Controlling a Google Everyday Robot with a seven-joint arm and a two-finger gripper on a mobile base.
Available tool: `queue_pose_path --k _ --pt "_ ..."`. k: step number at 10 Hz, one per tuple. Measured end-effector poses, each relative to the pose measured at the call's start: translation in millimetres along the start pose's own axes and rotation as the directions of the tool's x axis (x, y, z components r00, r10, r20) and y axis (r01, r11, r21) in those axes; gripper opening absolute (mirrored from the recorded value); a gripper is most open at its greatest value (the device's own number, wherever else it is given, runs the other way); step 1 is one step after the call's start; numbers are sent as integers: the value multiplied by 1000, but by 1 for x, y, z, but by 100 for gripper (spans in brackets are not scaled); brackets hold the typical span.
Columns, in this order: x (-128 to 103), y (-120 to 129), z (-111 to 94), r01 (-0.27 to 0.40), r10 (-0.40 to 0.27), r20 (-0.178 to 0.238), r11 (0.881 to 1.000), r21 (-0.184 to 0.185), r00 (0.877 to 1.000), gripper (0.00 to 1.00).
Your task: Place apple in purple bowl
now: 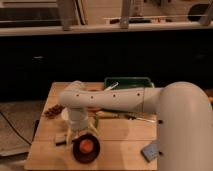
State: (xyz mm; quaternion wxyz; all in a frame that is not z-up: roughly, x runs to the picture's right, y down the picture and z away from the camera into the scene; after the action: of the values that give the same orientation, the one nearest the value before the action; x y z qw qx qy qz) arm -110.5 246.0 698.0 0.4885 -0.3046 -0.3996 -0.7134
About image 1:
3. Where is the green tray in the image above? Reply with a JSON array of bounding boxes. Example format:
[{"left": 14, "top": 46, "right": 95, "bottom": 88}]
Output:
[{"left": 104, "top": 77, "right": 154, "bottom": 90}]

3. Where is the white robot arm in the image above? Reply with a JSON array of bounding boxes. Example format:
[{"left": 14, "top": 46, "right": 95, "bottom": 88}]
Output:
[{"left": 59, "top": 81, "right": 213, "bottom": 171}]

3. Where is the silver utensil with dark handle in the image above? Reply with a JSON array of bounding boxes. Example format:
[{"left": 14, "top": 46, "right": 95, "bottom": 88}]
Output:
[{"left": 124, "top": 115, "right": 156, "bottom": 123}]

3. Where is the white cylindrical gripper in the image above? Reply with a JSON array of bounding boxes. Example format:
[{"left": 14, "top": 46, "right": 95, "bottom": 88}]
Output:
[{"left": 66, "top": 108, "right": 98, "bottom": 145}]

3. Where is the dark purple bowl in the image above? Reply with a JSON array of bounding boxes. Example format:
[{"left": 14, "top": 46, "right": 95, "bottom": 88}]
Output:
[{"left": 73, "top": 134, "right": 100, "bottom": 164}]

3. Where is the small tan block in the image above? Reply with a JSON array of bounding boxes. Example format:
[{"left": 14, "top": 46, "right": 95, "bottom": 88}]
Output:
[{"left": 55, "top": 135, "right": 67, "bottom": 145}]

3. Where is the brown grape bunch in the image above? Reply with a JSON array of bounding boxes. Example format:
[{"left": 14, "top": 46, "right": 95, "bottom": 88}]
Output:
[{"left": 44, "top": 105, "right": 64, "bottom": 119}]

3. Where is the orange-red apple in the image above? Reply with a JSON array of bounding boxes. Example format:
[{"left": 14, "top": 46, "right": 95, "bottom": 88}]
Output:
[{"left": 80, "top": 140, "right": 93, "bottom": 152}]

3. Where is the black cable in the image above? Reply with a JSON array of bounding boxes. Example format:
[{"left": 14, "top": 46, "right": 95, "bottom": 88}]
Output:
[{"left": 0, "top": 111, "right": 33, "bottom": 146}]

